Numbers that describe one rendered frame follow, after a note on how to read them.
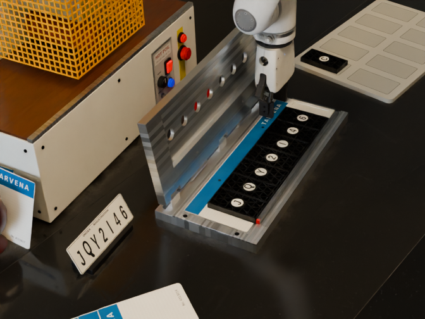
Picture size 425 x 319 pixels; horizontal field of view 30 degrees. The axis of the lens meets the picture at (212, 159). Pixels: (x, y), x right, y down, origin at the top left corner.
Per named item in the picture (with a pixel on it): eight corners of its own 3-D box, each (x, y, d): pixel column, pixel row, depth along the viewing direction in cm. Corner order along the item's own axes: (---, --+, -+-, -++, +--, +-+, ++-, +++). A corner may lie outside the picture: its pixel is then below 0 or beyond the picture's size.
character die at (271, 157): (289, 176, 151) (289, 171, 150) (243, 162, 155) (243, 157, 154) (300, 162, 154) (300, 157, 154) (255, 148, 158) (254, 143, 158)
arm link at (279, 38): (284, 38, 151) (283, 52, 153) (302, 18, 157) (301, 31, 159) (244, 29, 154) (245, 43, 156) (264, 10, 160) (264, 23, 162)
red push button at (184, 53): (185, 64, 171) (184, 51, 169) (178, 62, 172) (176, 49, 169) (193, 57, 173) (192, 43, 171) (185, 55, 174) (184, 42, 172)
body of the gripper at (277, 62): (280, 49, 152) (279, 97, 159) (301, 25, 159) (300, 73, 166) (245, 40, 155) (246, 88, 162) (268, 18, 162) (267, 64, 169)
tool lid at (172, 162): (145, 124, 133) (136, 123, 134) (168, 212, 143) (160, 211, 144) (260, 11, 163) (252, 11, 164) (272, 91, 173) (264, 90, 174)
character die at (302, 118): (319, 135, 161) (320, 130, 160) (276, 123, 165) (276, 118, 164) (329, 122, 164) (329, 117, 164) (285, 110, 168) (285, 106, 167)
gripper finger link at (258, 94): (257, 88, 156) (261, 106, 160) (274, 59, 159) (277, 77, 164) (252, 86, 156) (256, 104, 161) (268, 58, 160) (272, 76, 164)
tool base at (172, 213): (256, 254, 138) (256, 238, 136) (155, 218, 146) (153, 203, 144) (348, 121, 168) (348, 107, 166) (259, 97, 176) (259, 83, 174)
